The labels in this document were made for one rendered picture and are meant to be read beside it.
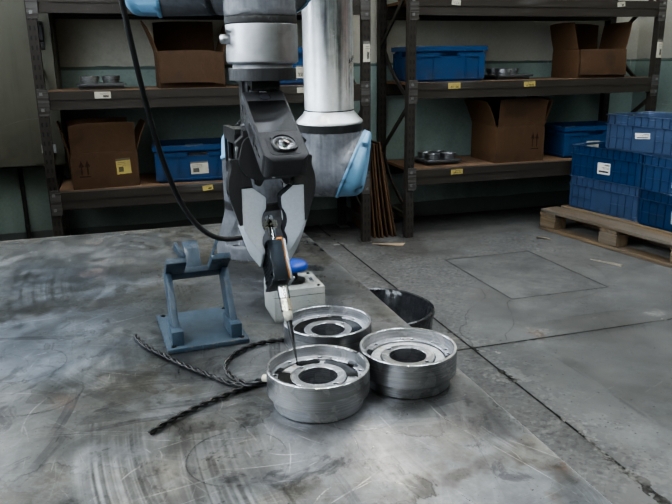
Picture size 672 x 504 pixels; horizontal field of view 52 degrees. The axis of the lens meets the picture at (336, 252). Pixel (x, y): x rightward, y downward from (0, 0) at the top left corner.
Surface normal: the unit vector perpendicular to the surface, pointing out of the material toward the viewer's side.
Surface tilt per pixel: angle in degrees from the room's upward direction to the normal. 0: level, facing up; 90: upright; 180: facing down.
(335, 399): 90
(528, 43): 90
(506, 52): 90
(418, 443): 0
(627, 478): 0
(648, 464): 0
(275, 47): 91
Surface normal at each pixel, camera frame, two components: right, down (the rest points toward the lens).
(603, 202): -0.90, 0.14
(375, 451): -0.01, -0.96
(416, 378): 0.07, 0.26
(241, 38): -0.47, 0.24
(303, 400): -0.24, 0.26
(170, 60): 0.22, 0.12
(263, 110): 0.16, -0.70
